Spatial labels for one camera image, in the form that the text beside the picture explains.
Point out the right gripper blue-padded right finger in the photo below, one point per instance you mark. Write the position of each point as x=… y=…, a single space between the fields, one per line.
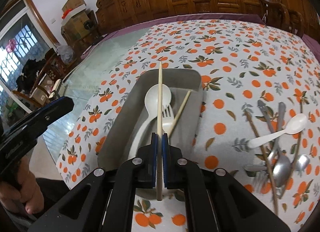
x=171 y=170

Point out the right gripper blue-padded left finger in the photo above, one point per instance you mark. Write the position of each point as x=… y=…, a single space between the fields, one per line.
x=147 y=169

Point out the light bamboo chopstick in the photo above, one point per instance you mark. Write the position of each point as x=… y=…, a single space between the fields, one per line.
x=159 y=177
x=178 y=115

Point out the white plastic fork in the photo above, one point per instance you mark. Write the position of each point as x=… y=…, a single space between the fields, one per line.
x=167 y=119

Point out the large white plastic spoon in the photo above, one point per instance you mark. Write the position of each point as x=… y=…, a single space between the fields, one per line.
x=150 y=103

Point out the smiley-handle metal fork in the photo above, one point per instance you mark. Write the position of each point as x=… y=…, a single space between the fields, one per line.
x=259 y=171

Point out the dark wooden chopstick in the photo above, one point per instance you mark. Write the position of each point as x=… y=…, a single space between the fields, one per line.
x=268 y=165
x=282 y=190

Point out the metal spoon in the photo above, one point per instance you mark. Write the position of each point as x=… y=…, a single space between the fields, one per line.
x=282 y=167
x=302 y=163

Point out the small white plastic spoon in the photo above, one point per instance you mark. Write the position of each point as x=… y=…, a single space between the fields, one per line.
x=295 y=125

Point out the person's left hand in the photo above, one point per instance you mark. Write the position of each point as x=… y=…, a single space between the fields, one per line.
x=29 y=194

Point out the small cream box on table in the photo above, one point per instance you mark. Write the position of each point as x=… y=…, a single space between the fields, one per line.
x=55 y=89

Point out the wooden chair at left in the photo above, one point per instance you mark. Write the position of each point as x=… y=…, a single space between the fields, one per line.
x=36 y=81

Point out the clear plastic bag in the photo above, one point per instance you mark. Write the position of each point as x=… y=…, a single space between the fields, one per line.
x=65 y=52

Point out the window with metal grille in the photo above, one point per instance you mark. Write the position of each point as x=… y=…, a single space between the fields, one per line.
x=23 y=47

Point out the orange-print tablecloth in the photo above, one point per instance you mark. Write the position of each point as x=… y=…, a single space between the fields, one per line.
x=239 y=64

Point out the stacked cardboard boxes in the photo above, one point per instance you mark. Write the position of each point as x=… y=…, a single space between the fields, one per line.
x=75 y=13

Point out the small black fan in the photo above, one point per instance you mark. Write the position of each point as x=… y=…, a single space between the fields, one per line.
x=91 y=27

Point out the purple armchair cushion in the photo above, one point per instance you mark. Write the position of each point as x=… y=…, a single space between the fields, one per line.
x=313 y=45

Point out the carved wooden armchair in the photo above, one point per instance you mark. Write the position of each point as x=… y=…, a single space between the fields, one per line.
x=303 y=17

